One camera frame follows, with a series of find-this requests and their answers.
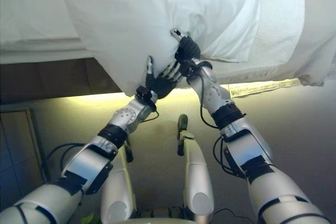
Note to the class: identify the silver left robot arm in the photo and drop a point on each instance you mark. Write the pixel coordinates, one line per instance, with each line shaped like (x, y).
(86, 161)

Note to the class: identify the white sheeted mattress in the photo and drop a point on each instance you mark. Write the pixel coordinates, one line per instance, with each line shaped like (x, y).
(34, 11)

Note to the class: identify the silver right robot leg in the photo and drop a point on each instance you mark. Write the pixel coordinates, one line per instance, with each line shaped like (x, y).
(197, 176)

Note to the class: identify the white floor mat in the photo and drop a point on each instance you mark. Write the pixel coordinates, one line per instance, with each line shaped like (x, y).
(262, 87)

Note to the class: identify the green plant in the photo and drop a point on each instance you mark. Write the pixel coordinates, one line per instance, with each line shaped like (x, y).
(89, 218)

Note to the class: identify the silver robot leg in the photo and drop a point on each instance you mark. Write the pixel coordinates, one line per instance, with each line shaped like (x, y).
(197, 176)
(118, 190)

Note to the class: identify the dark right robot foot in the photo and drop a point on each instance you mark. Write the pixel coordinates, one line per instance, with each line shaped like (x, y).
(183, 121)

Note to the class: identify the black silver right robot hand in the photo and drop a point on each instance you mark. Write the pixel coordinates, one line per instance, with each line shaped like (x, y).
(188, 48)

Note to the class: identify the wooden nightstand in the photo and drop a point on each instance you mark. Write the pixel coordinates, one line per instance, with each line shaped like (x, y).
(18, 145)

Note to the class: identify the silver robot torso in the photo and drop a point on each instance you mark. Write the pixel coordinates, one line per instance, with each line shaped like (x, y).
(157, 221)

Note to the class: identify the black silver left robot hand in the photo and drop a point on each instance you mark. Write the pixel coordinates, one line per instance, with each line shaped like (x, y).
(158, 86)

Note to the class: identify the dark wooden bed frame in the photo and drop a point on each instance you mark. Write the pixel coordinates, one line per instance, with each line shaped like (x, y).
(52, 79)

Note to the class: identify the silver left robot leg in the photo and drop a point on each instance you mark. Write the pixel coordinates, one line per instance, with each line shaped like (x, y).
(118, 190)

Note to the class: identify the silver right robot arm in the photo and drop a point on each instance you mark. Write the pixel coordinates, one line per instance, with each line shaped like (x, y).
(249, 150)

